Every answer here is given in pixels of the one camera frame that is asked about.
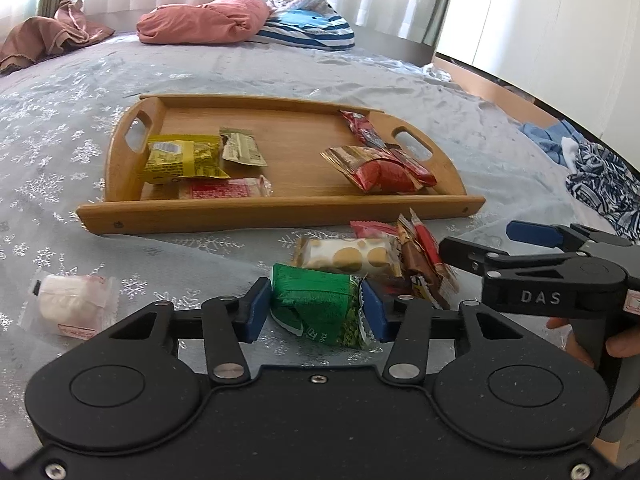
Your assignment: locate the large red snack packet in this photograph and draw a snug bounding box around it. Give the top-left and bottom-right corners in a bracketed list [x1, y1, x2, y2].
[320, 145, 438, 194]

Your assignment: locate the green snack packet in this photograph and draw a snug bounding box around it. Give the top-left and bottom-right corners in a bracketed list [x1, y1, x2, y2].
[269, 262, 375, 351]

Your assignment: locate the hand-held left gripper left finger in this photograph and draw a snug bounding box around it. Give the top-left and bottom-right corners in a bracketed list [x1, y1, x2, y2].
[92, 276, 274, 386]

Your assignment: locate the snowflake bed sheet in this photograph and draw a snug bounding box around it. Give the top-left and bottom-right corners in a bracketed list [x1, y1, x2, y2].
[0, 35, 640, 361]

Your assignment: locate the white round snack clear wrapper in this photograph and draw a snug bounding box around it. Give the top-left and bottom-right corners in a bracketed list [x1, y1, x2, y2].
[19, 271, 120, 339]

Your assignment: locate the red and brown biscuit packet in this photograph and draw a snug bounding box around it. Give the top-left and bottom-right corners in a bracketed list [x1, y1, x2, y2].
[407, 208, 447, 267]

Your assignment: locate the wooden tray with handles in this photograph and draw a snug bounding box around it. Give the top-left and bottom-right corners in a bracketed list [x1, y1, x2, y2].
[76, 94, 487, 235]

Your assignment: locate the white cloth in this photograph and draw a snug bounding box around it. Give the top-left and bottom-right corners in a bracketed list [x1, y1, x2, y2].
[560, 136, 583, 171]

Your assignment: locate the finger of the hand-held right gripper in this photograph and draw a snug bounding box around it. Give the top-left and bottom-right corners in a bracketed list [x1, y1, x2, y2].
[506, 220, 635, 257]
[438, 236, 586, 282]

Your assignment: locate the brown crumpled cloth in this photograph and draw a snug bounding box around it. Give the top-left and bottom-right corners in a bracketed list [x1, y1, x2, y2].
[0, 0, 116, 77]

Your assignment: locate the blue striped cushion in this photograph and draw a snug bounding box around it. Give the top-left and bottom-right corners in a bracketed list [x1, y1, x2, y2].
[250, 7, 356, 51]

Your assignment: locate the patterned grey cloth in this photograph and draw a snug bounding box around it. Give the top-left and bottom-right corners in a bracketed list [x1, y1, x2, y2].
[265, 0, 337, 17]

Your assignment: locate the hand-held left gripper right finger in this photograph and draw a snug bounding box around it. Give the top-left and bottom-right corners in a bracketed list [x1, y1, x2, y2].
[360, 279, 538, 386]

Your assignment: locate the navy patterned cloth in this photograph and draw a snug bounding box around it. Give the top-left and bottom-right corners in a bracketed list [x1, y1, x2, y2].
[565, 140, 640, 241]

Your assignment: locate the crumpled white plastic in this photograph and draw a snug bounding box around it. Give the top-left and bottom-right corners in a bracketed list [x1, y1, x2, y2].
[422, 62, 453, 82]

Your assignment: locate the small tan snack packet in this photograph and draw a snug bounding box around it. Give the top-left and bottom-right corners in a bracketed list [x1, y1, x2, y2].
[219, 127, 268, 166]

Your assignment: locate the pink pillow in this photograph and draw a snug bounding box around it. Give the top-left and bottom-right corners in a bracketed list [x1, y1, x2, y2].
[136, 0, 272, 45]

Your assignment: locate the cream dotted biscuit packet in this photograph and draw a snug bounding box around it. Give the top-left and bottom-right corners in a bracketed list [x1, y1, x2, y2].
[291, 235, 403, 279]

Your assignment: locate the person's right hand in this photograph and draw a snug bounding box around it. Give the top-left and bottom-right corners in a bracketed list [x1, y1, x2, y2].
[546, 316, 640, 367]

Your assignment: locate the red snack bar packet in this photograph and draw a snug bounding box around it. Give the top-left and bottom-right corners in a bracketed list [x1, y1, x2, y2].
[177, 175, 273, 202]

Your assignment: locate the pink snack packet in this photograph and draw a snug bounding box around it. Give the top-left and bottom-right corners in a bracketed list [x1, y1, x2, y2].
[349, 220, 401, 239]

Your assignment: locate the wooden bed frame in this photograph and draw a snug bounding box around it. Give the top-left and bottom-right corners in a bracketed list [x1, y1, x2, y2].
[432, 55, 566, 128]

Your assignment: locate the brown snack packet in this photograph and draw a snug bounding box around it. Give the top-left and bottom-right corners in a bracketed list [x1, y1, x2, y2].
[397, 230, 460, 311]

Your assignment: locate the red and grey stick packet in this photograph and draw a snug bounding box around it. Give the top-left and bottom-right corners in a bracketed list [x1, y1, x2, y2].
[339, 109, 418, 156]

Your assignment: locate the white wardrobe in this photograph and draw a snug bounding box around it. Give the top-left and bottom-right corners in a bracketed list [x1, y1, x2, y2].
[435, 0, 640, 161]

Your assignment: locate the yellow snack packet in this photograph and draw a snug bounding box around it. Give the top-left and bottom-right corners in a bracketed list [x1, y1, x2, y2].
[142, 134, 232, 186]

